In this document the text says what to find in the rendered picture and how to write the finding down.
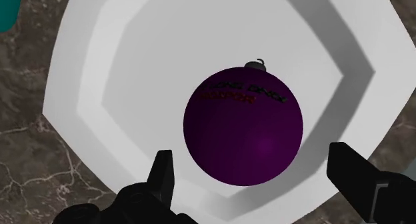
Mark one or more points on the purple bauble ornament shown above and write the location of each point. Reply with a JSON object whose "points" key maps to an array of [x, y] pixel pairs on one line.
{"points": [[243, 129]]}

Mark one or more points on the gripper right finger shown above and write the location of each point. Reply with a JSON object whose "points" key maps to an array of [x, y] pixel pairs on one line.
{"points": [[357, 178]]}

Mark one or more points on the teal object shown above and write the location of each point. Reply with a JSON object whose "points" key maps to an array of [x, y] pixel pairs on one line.
{"points": [[8, 5]]}

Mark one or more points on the white bowl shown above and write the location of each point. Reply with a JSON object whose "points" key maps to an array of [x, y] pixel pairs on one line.
{"points": [[136, 70]]}

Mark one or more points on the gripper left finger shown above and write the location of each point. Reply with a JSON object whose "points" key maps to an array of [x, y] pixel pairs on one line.
{"points": [[161, 184]]}

